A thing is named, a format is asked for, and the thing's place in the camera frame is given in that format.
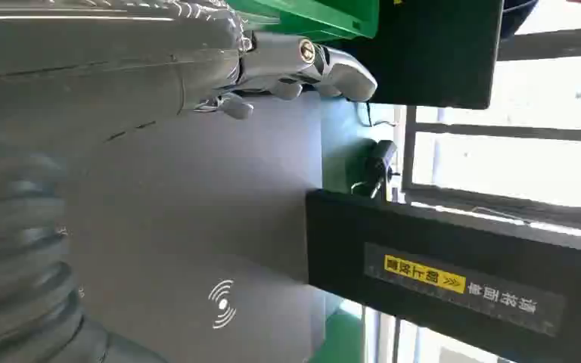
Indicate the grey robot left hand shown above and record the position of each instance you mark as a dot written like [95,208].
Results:
[95,60]

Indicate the yellow and grey warning label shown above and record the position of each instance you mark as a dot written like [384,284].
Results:
[471,288]

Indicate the black flat panel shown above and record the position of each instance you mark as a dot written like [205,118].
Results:
[436,55]

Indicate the black beam with label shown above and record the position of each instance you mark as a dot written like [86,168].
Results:
[421,235]

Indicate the grey pad with wave symbol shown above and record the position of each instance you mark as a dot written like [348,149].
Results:
[220,310]

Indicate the grey window frame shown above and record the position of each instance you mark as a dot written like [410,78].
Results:
[511,133]

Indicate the green plastic crate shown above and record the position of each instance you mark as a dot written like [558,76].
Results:
[320,17]

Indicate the small black mounted device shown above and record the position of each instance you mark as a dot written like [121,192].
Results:
[379,165]

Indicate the ribbed grey left arm sleeve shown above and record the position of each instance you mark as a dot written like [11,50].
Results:
[15,260]

